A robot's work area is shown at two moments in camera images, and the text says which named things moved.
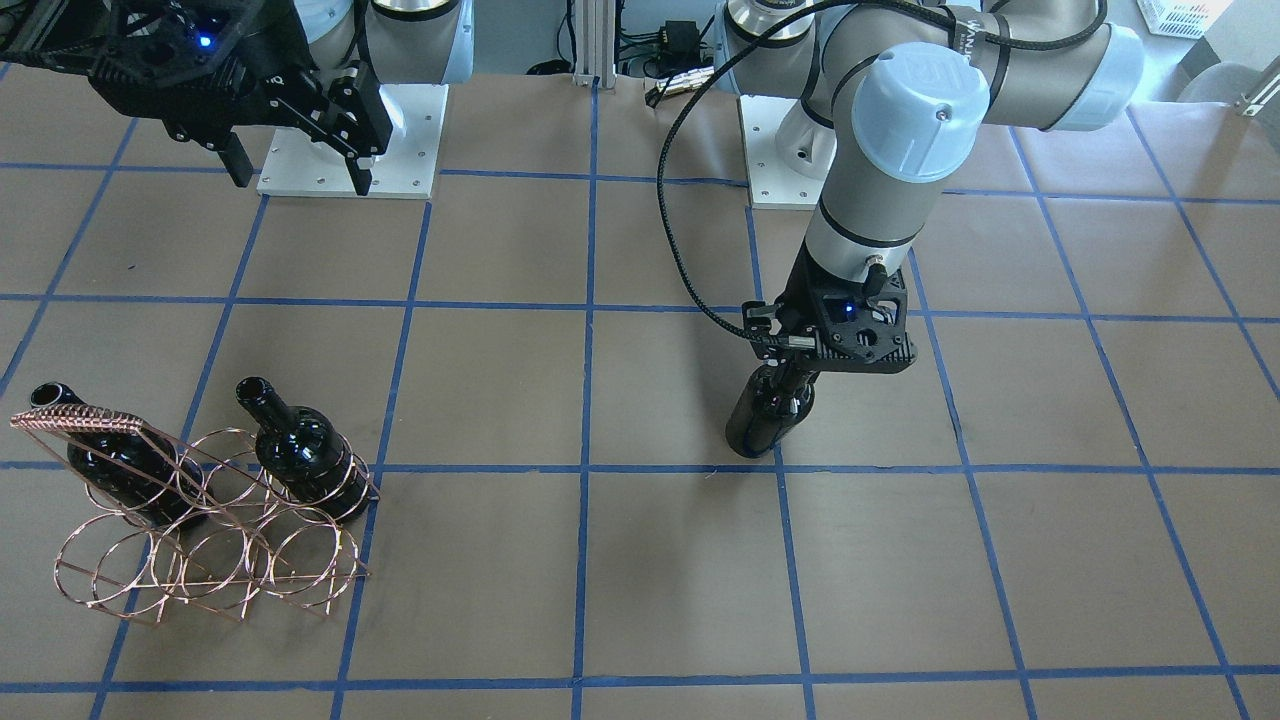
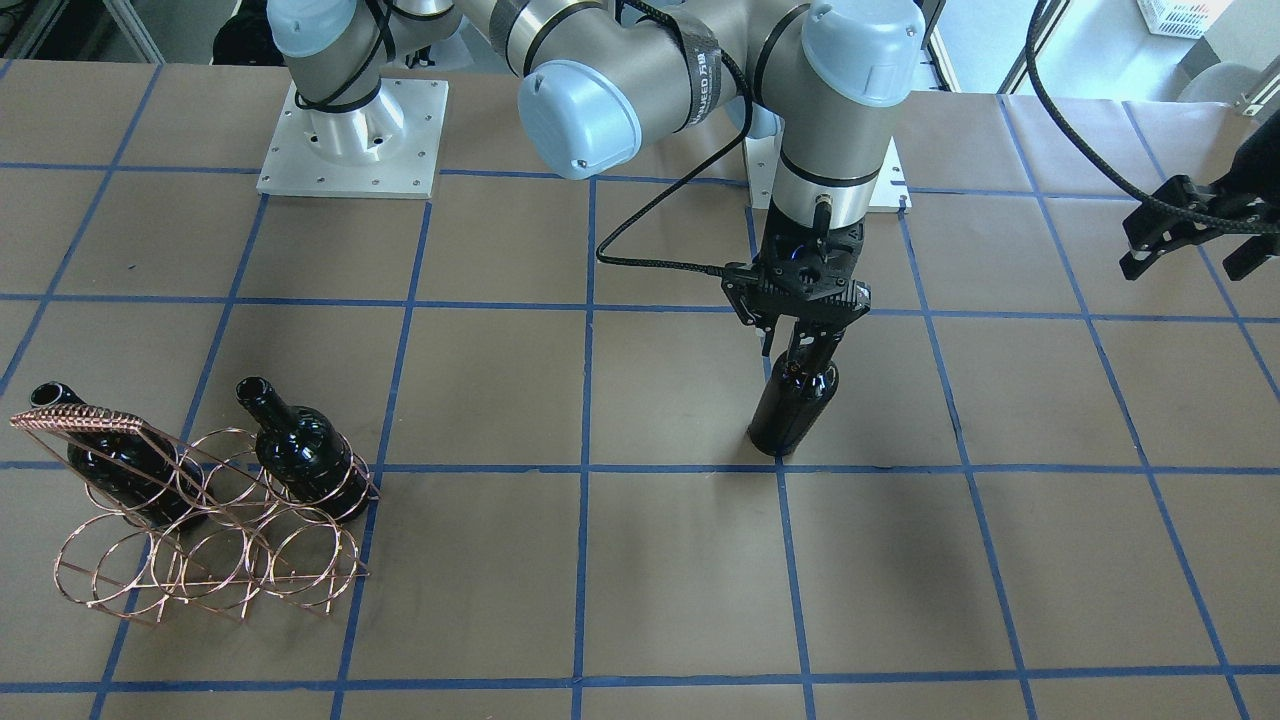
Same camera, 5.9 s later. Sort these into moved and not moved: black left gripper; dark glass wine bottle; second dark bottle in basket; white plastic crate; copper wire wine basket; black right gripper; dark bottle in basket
Moved: black right gripper; dark glass wine bottle; black left gripper
Not moved: white plastic crate; dark bottle in basket; second dark bottle in basket; copper wire wine basket
